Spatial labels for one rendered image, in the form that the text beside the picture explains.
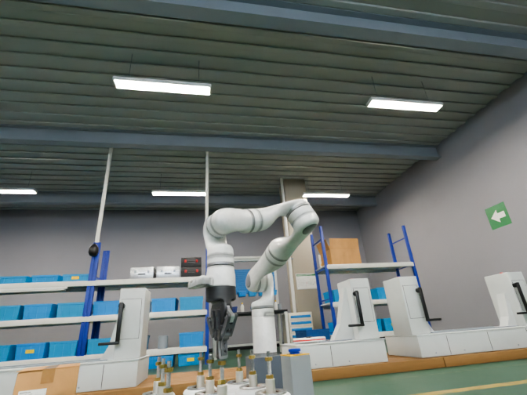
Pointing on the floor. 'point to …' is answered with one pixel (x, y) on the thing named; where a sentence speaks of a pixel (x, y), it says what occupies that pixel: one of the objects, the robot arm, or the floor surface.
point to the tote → (313, 333)
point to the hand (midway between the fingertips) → (221, 349)
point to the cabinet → (302, 321)
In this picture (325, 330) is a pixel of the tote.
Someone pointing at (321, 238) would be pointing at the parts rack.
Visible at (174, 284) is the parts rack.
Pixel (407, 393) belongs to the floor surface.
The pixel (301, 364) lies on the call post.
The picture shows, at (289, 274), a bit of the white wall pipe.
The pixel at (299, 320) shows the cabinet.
